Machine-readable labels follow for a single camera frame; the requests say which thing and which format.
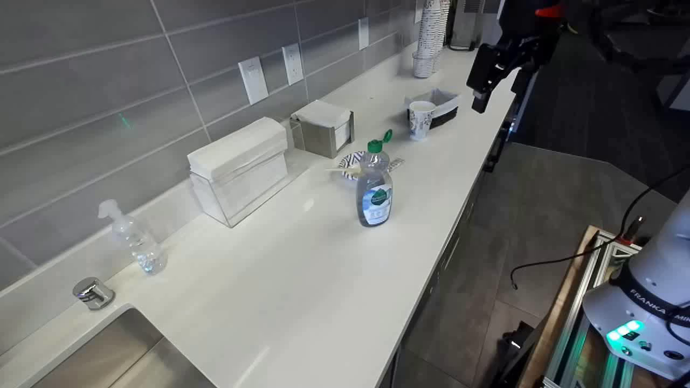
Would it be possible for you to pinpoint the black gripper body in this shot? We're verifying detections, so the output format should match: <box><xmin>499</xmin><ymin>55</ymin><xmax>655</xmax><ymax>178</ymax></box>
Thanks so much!
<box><xmin>464</xmin><ymin>30</ymin><xmax>561</xmax><ymax>92</ymax></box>

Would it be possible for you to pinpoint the dark basket with white liner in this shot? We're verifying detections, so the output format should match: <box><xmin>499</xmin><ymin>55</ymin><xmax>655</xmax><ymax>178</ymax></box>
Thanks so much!
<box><xmin>405</xmin><ymin>85</ymin><xmax>462</xmax><ymax>133</ymax></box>

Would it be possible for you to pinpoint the small metal countertop fixture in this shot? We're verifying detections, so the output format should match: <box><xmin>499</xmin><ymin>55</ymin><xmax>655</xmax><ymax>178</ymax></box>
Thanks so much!
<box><xmin>72</xmin><ymin>275</ymin><xmax>117</xmax><ymax>312</ymax></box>

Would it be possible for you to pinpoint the gray metal container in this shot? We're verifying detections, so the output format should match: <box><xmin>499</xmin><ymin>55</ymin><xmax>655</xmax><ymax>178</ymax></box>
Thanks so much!
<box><xmin>448</xmin><ymin>0</ymin><xmax>486</xmax><ymax>52</ymax></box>

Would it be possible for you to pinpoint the patterned paper cup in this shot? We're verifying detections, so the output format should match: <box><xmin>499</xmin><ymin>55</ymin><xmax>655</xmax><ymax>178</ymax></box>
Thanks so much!
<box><xmin>405</xmin><ymin>99</ymin><xmax>439</xmax><ymax>141</ymax></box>

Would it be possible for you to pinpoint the dish soap bottle green cap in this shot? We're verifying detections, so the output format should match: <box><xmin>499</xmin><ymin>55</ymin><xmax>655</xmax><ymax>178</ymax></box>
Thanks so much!
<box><xmin>357</xmin><ymin>127</ymin><xmax>398</xmax><ymax>230</ymax></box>

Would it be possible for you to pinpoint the small patterned dish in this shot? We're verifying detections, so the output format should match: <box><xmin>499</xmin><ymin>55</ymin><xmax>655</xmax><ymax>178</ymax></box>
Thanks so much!
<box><xmin>331</xmin><ymin>149</ymin><xmax>402</xmax><ymax>190</ymax></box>

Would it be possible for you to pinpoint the gray napkin holder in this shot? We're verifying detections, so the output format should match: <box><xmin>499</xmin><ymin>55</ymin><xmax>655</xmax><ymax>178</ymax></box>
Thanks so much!
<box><xmin>290</xmin><ymin>97</ymin><xmax>357</xmax><ymax>160</ymax></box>

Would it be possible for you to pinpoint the wooden robot cart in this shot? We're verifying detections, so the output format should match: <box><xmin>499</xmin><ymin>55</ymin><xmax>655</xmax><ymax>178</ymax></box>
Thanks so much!
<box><xmin>515</xmin><ymin>224</ymin><xmax>645</xmax><ymax>388</ymax></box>

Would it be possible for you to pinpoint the white rectangular box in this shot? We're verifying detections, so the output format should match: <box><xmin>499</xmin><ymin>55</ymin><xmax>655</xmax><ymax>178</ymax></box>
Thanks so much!
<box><xmin>185</xmin><ymin>115</ymin><xmax>291</xmax><ymax>230</ymax></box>

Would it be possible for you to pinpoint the clear spray bottle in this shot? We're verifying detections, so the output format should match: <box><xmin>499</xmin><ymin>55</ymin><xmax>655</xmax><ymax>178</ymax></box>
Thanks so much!
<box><xmin>98</xmin><ymin>199</ymin><xmax>169</xmax><ymax>277</ymax></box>

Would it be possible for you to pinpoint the stainless steel sink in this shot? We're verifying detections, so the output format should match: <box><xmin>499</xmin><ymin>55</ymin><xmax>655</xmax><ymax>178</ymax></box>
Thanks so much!
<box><xmin>29</xmin><ymin>304</ymin><xmax>218</xmax><ymax>388</ymax></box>

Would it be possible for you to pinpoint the orange strap on wrist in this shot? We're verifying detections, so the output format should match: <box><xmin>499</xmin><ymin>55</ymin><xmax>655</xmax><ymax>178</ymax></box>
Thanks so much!
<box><xmin>535</xmin><ymin>4</ymin><xmax>567</xmax><ymax>21</ymax></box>

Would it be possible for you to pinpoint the white wall outlet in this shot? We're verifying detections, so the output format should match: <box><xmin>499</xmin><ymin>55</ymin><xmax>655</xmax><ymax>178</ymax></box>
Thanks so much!
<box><xmin>237</xmin><ymin>55</ymin><xmax>271</xmax><ymax>106</ymax></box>
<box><xmin>281</xmin><ymin>43</ymin><xmax>307</xmax><ymax>85</ymax></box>
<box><xmin>357</xmin><ymin>16</ymin><xmax>373</xmax><ymax>52</ymax></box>

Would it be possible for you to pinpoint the black hanging cable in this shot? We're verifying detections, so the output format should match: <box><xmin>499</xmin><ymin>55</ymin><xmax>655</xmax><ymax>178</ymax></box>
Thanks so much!
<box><xmin>510</xmin><ymin>163</ymin><xmax>690</xmax><ymax>292</ymax></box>

